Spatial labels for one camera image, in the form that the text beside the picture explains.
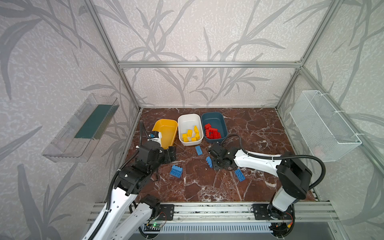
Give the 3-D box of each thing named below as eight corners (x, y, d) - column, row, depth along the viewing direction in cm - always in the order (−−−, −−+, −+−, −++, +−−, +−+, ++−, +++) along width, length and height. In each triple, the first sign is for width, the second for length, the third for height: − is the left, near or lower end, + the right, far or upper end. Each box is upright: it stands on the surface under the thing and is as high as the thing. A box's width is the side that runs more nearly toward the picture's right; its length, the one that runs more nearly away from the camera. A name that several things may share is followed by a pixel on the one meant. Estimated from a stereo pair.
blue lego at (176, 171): (169, 175, 88) (169, 173, 86) (173, 166, 91) (173, 164, 89) (180, 178, 87) (179, 177, 85) (183, 169, 90) (183, 168, 88)
